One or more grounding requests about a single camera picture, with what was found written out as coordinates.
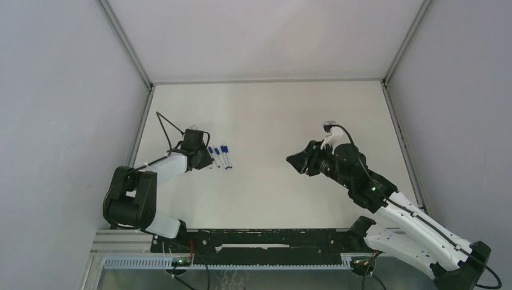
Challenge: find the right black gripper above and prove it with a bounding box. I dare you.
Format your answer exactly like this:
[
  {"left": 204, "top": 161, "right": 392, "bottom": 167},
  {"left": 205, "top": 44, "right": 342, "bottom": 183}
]
[{"left": 286, "top": 139, "right": 353, "bottom": 190}]

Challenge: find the white marker pen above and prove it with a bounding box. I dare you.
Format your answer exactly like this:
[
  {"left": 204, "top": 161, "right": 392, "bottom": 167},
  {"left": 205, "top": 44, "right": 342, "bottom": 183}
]
[
  {"left": 223, "top": 145, "right": 233, "bottom": 169},
  {"left": 213, "top": 147, "right": 228, "bottom": 169},
  {"left": 208, "top": 146, "right": 221, "bottom": 168},
  {"left": 220, "top": 145, "right": 231, "bottom": 169}
]

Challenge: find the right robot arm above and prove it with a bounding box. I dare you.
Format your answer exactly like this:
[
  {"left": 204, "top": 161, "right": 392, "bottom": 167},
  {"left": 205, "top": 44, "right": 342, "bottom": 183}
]
[{"left": 286, "top": 141, "right": 491, "bottom": 289}]

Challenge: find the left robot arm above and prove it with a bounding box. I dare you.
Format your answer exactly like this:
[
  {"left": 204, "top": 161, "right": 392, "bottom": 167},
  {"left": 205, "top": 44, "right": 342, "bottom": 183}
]
[{"left": 103, "top": 128, "right": 213, "bottom": 252}]

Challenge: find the right black camera cable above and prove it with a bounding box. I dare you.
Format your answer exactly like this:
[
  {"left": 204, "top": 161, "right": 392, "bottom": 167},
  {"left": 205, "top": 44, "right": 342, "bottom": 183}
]
[{"left": 324, "top": 123, "right": 503, "bottom": 290}]

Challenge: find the black camera cable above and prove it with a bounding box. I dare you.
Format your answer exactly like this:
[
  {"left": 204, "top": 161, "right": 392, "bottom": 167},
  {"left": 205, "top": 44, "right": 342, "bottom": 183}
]
[
  {"left": 156, "top": 111, "right": 211, "bottom": 155},
  {"left": 324, "top": 123, "right": 503, "bottom": 290}
]

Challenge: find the left black camera cable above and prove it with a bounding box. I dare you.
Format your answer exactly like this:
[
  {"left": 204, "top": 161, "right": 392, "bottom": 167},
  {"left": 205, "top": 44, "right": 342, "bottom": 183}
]
[{"left": 156, "top": 111, "right": 211, "bottom": 155}]

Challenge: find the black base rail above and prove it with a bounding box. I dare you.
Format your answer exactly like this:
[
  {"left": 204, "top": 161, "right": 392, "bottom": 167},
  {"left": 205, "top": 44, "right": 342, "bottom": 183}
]
[{"left": 150, "top": 228, "right": 372, "bottom": 267}]

